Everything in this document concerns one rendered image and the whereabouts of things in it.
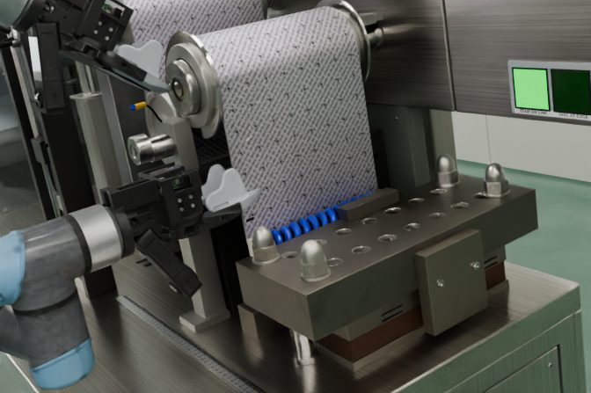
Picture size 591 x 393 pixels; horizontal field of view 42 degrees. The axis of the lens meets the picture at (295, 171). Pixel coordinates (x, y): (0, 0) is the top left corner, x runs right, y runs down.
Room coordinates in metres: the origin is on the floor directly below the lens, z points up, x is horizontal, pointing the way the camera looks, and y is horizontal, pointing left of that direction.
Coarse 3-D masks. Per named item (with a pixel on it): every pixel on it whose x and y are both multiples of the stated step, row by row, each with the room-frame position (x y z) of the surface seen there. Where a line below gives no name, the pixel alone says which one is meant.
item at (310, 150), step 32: (288, 96) 1.05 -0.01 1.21; (320, 96) 1.08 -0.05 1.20; (352, 96) 1.11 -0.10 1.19; (224, 128) 1.00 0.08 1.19; (256, 128) 1.02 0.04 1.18; (288, 128) 1.04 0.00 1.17; (320, 128) 1.07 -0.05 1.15; (352, 128) 1.10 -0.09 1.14; (256, 160) 1.01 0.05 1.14; (288, 160) 1.04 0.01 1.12; (320, 160) 1.07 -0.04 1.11; (352, 160) 1.10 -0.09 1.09; (288, 192) 1.03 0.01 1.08; (320, 192) 1.06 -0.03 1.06; (352, 192) 1.09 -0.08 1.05; (256, 224) 1.00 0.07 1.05; (288, 224) 1.03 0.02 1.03
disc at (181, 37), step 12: (180, 36) 1.04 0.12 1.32; (192, 36) 1.02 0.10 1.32; (168, 48) 1.08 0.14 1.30; (204, 48) 1.00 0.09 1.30; (204, 60) 1.00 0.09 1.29; (216, 84) 0.98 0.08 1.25; (216, 96) 0.99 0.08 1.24; (216, 108) 0.99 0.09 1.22; (216, 120) 1.00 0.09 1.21; (204, 132) 1.03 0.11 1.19
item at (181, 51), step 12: (180, 48) 1.03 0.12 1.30; (192, 48) 1.02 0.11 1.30; (360, 48) 1.13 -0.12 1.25; (168, 60) 1.07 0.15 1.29; (192, 60) 1.01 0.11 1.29; (360, 60) 1.13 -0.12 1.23; (204, 72) 1.00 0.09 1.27; (204, 84) 0.99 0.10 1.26; (204, 96) 1.00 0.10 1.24; (204, 108) 1.00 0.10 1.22; (192, 120) 1.04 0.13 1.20; (204, 120) 1.01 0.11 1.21
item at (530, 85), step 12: (516, 72) 0.98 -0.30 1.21; (528, 72) 0.96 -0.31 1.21; (540, 72) 0.95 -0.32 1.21; (516, 84) 0.98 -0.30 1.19; (528, 84) 0.96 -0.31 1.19; (540, 84) 0.95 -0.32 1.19; (516, 96) 0.98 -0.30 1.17; (528, 96) 0.96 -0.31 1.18; (540, 96) 0.95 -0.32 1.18; (540, 108) 0.95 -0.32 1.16
